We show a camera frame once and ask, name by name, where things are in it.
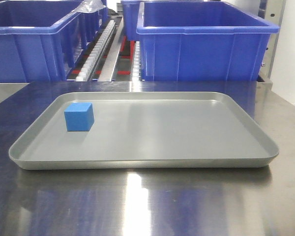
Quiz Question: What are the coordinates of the perforated metal shelf upright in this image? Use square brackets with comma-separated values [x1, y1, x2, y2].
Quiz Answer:
[258, 0, 286, 89]

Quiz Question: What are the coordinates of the grey metal tray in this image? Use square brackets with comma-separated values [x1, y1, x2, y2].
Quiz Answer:
[8, 92, 279, 170]

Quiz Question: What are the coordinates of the white roller track right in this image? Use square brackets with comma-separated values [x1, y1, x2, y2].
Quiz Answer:
[131, 41, 140, 81]

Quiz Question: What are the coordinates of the blue cube block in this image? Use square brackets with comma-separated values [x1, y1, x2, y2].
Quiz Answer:
[64, 102, 94, 132]

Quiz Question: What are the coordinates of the white roller conveyor track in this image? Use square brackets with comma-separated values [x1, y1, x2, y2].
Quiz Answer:
[75, 20, 116, 82]

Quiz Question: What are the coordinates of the blue bin front right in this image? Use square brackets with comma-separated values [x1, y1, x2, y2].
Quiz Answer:
[136, 1, 279, 81]

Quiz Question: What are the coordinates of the blue bin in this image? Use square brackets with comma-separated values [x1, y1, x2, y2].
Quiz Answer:
[84, 0, 108, 42]
[121, 0, 213, 46]
[136, 1, 279, 81]
[0, 0, 87, 83]

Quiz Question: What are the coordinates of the blue bin rear right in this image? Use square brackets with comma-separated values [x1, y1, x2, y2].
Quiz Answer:
[121, 0, 213, 46]

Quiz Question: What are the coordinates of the blue bin rear left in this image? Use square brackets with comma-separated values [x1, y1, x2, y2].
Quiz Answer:
[84, 0, 108, 42]

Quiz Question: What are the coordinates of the clear plastic bag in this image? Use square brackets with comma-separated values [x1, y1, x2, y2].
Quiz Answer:
[74, 0, 106, 14]

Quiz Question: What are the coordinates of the blue bin front left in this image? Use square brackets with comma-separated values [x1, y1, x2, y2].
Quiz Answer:
[0, 0, 87, 83]

